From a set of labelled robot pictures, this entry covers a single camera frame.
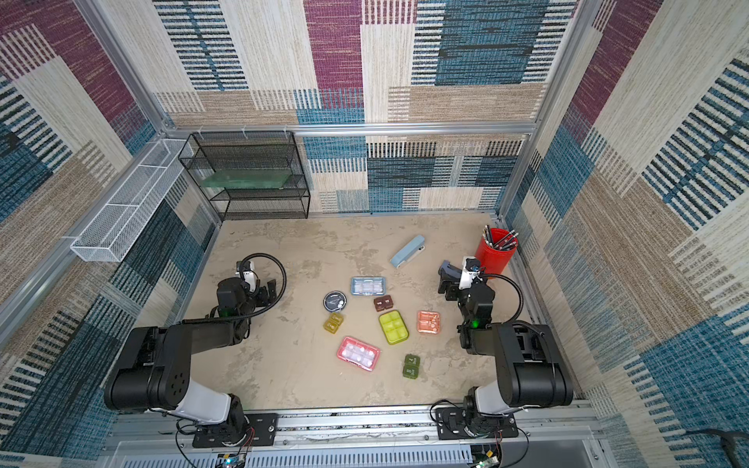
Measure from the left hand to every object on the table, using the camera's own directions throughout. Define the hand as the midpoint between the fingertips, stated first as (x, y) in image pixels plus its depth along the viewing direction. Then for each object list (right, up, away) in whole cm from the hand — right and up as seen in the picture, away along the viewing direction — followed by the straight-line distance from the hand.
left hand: (261, 281), depth 95 cm
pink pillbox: (+32, -20, -10) cm, 39 cm away
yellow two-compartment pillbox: (+24, -12, -5) cm, 27 cm away
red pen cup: (+74, +10, -3) cm, 75 cm away
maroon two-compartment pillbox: (+39, -7, -1) cm, 40 cm away
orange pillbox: (+53, -12, -3) cm, 55 cm away
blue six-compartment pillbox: (+34, -2, +4) cm, 35 cm away
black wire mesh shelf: (-6, +44, +7) cm, 45 cm away
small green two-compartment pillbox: (+47, -22, -12) cm, 53 cm away
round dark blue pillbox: (+24, -7, +1) cm, 25 cm away
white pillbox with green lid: (+42, -13, -5) cm, 45 cm away
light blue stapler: (+51, +11, +10) cm, 53 cm away
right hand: (+63, +3, -3) cm, 63 cm away
